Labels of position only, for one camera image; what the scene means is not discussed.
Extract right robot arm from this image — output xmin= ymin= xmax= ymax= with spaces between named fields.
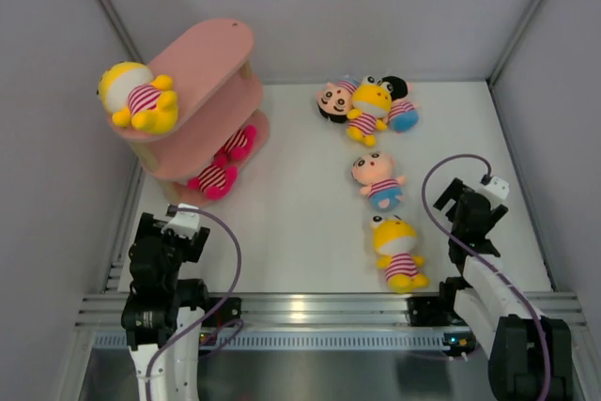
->
xmin=434 ymin=178 xmax=574 ymax=400

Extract yellow frog plush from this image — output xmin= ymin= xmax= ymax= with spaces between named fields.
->
xmin=347 ymin=75 xmax=393 ymax=147
xmin=370 ymin=215 xmax=429 ymax=294
xmin=97 ymin=61 xmax=178 ymax=134

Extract pink three-tier wooden shelf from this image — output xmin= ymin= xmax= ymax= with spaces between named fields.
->
xmin=106 ymin=18 xmax=270 ymax=207

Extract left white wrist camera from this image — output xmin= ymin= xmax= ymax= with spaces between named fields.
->
xmin=161 ymin=204 xmax=201 ymax=241

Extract aluminium mounting rail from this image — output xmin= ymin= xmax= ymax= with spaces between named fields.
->
xmin=75 ymin=292 xmax=587 ymax=329

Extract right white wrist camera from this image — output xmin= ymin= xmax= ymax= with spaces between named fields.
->
xmin=477 ymin=176 xmax=510 ymax=208

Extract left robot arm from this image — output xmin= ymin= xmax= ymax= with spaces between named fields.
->
xmin=121 ymin=205 xmax=212 ymax=400

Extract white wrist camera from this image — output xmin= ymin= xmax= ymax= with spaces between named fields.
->
xmin=477 ymin=176 xmax=510 ymax=208
xmin=161 ymin=204 xmax=201 ymax=241

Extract face-down black-haired boy doll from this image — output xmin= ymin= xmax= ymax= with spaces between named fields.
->
xmin=379 ymin=75 xmax=420 ymax=133

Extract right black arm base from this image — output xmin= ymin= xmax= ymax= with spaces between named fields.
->
xmin=407 ymin=296 xmax=466 ymax=327

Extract face-up black-haired boy doll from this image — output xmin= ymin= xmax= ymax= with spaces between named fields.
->
xmin=316 ymin=75 xmax=360 ymax=124

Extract pink plush shelf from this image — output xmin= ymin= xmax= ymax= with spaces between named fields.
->
xmin=214 ymin=125 xmax=257 ymax=164
xmin=187 ymin=163 xmax=238 ymax=200

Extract yellow frog plush on shelf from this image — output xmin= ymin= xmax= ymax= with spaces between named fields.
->
xmin=97 ymin=61 xmax=178 ymax=134

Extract pink plush rear bottom shelf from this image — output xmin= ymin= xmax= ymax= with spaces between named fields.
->
xmin=214 ymin=125 xmax=257 ymax=164

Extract pink plush front bottom shelf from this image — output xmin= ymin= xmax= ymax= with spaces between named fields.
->
xmin=187 ymin=163 xmax=238 ymax=200

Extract bald peach boy doll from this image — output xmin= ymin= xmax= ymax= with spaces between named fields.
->
xmin=351 ymin=151 xmax=407 ymax=212

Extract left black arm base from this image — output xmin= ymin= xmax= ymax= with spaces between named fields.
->
xmin=202 ymin=297 xmax=242 ymax=328

